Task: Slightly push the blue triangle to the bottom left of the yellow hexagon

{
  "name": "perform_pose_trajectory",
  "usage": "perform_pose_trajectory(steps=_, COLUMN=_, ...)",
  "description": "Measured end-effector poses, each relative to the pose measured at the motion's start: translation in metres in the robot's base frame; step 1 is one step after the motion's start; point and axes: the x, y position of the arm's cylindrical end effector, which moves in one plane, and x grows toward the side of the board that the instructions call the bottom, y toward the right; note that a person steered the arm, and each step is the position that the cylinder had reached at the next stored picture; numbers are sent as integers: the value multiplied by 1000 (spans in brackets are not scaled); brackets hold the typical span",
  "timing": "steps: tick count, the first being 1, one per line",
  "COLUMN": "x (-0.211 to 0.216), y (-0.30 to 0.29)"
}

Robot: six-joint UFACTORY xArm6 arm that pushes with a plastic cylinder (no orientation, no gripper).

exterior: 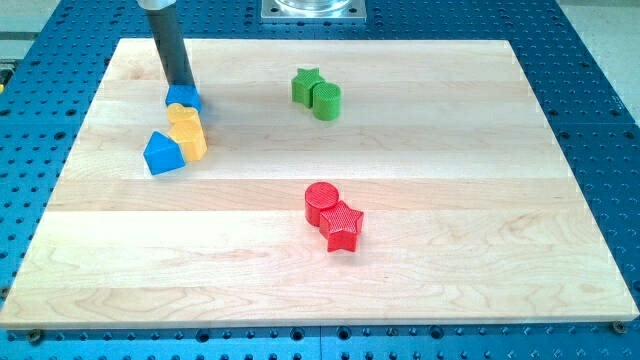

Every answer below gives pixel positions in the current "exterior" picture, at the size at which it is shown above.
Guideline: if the red cylinder block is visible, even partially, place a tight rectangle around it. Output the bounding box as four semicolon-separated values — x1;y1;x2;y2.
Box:
304;182;339;227

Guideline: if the green star block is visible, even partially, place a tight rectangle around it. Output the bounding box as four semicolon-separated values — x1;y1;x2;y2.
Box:
291;68;325;108

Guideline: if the yellow hexagon block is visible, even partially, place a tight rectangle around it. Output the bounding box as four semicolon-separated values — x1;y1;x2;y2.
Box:
168;122;207;162

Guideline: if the green cylinder block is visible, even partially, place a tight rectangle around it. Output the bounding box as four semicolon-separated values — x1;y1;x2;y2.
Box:
312;82;342;121

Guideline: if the blue triangle block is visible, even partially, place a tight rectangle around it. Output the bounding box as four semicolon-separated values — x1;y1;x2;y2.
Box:
143;131;185;175

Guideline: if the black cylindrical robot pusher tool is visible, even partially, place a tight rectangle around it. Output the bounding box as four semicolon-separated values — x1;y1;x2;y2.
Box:
137;0;195;86

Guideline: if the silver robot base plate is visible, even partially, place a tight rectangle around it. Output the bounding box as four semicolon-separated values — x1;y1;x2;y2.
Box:
260;0;367;21

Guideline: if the yellow heart block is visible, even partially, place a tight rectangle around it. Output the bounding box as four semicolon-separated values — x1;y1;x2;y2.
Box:
167;103;200;124

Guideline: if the light wooden board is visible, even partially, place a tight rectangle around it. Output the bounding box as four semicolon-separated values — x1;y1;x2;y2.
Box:
1;38;639;330

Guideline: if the blue cube block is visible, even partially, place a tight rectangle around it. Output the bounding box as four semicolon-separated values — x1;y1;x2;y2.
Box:
165;85;202;112

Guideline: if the red star block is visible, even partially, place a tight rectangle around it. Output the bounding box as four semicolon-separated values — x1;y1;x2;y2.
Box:
319;201;364;252

